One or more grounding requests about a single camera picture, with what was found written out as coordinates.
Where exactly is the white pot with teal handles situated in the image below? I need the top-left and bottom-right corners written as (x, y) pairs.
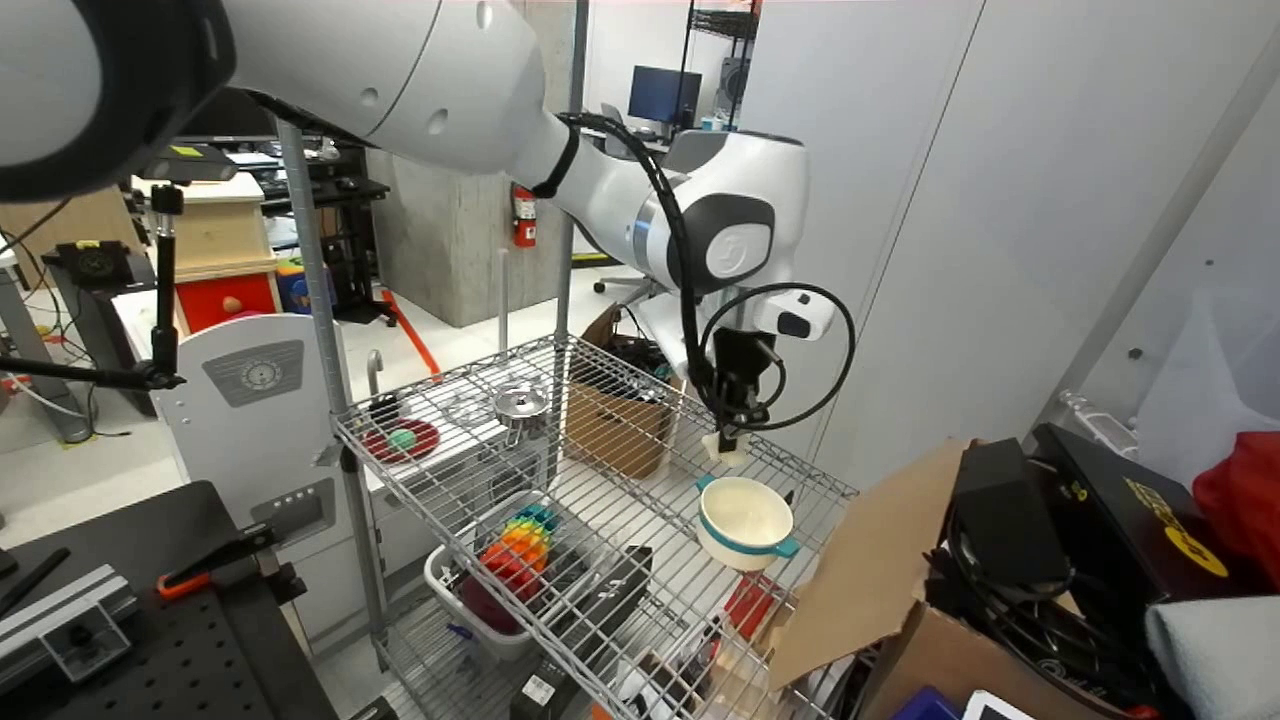
top-left (694, 473), bottom-right (802, 574)

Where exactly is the white toy kitchen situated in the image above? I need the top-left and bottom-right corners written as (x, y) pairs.
top-left (158, 312), bottom-right (561, 653)

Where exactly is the wooden cabinet with red drawer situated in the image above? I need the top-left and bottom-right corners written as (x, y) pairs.
top-left (129, 171), bottom-right (284, 337)

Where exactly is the large open cardboard box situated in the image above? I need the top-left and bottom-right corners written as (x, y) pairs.
top-left (764, 438), bottom-right (1186, 720)

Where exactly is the small silver metal pot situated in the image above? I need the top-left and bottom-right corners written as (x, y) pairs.
top-left (492, 384), bottom-right (553, 447)

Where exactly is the rainbow stacking toy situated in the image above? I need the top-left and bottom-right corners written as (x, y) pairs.
top-left (478, 504), bottom-right (560, 603)

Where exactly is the red plate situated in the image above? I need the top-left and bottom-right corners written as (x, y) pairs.
top-left (361, 419), bottom-right (443, 465)

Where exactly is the black box with yellow print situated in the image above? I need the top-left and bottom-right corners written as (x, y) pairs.
top-left (1028, 422), bottom-right (1263, 608)

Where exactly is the fire extinguisher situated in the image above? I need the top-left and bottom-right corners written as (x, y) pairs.
top-left (510, 184), bottom-right (540, 250)

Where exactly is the black cart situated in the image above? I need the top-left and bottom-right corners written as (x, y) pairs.
top-left (296, 148), bottom-right (397, 328)

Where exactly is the white power strip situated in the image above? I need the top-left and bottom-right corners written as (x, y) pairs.
top-left (1058, 389), bottom-right (1142, 458)

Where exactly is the red packet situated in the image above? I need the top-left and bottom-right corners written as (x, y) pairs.
top-left (724, 571), bottom-right (782, 643)

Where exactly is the black wire shelf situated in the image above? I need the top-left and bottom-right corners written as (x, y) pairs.
top-left (679, 0), bottom-right (763, 133)

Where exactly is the black device on stand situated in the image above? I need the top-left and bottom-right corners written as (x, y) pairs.
top-left (40, 237), bottom-right (161, 418)

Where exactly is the red cloth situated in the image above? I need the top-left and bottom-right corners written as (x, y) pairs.
top-left (1191, 429), bottom-right (1280, 593)

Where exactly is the black box with white label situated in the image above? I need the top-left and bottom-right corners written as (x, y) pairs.
top-left (509, 660), bottom-right (582, 720)

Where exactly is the black and orange clamp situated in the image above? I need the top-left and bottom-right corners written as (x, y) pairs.
top-left (154, 523), bottom-right (308, 607)

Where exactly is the metal wire shelf rack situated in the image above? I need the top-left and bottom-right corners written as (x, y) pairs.
top-left (274, 0), bottom-right (861, 720)

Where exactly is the blue box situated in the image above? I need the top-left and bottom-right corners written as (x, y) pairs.
top-left (888, 685), bottom-right (963, 720)

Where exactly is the silver aluminium rail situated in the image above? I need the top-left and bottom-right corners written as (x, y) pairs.
top-left (0, 564), bottom-right (140, 693)

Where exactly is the small brown cardboard box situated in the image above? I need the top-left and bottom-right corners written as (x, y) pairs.
top-left (563, 304), bottom-right (683, 480)

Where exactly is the black power brick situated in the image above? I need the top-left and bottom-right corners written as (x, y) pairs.
top-left (943, 436), bottom-right (1073, 593)

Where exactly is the camera on mount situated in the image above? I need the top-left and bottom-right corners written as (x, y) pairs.
top-left (0, 143), bottom-right (240, 394)

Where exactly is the white plastic bin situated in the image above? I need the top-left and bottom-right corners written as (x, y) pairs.
top-left (423, 489), bottom-right (603, 663)

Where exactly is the grey cloth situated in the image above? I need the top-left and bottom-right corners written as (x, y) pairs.
top-left (1144, 594), bottom-right (1280, 720)

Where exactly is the monitor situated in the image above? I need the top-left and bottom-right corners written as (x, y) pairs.
top-left (627, 64), bottom-right (704, 129)

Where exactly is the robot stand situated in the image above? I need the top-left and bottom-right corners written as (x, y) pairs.
top-left (0, 479), bottom-right (343, 720)

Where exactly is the white plush toy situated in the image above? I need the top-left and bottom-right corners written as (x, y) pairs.
top-left (701, 430), bottom-right (750, 469)

